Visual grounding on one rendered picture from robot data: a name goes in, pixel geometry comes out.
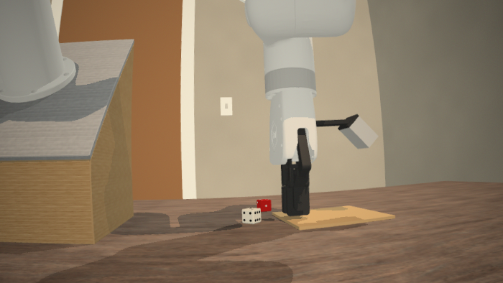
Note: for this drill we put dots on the tan flat mat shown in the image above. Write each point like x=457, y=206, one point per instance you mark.
x=336, y=216

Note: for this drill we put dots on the white die with black pips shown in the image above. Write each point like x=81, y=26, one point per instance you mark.
x=251, y=215

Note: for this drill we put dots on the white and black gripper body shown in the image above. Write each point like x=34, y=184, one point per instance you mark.
x=291, y=109

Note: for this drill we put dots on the red die with white pips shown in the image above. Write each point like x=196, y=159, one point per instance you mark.
x=264, y=205

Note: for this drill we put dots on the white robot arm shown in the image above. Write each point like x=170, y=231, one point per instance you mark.
x=32, y=67

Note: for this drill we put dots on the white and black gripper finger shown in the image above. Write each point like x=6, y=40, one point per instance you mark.
x=284, y=178
x=297, y=194

